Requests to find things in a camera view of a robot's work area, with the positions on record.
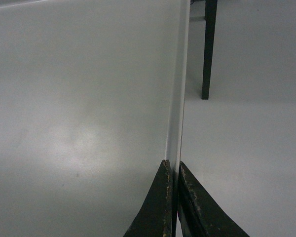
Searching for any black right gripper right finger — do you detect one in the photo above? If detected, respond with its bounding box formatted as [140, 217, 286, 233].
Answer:
[178, 161, 248, 237]

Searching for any grey rectangular serving tray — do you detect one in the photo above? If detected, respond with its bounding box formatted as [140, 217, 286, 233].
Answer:
[0, 0, 190, 237]

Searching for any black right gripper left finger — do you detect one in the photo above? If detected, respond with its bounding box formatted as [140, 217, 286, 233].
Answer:
[124, 159, 173, 237]

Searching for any black table leg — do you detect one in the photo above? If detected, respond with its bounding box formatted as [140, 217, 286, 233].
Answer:
[201, 0, 218, 100]

